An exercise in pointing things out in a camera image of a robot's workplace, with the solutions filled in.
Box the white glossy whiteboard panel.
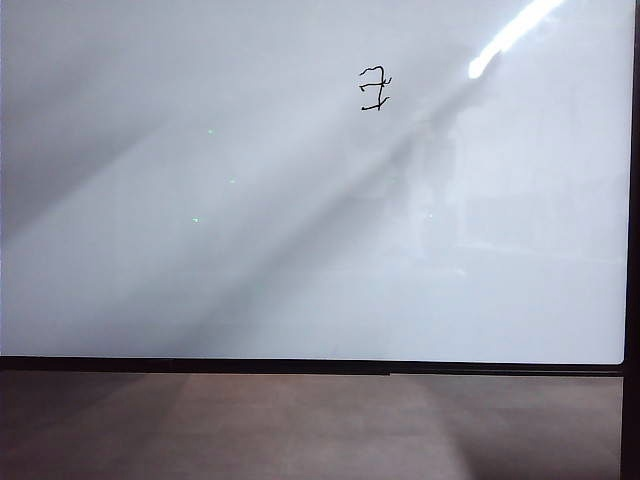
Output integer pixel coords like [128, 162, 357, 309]
[0, 0, 635, 366]

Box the black ink number drawing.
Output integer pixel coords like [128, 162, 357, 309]
[358, 65, 393, 112]

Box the black whiteboard stand frame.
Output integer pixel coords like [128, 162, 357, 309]
[0, 0, 640, 480]

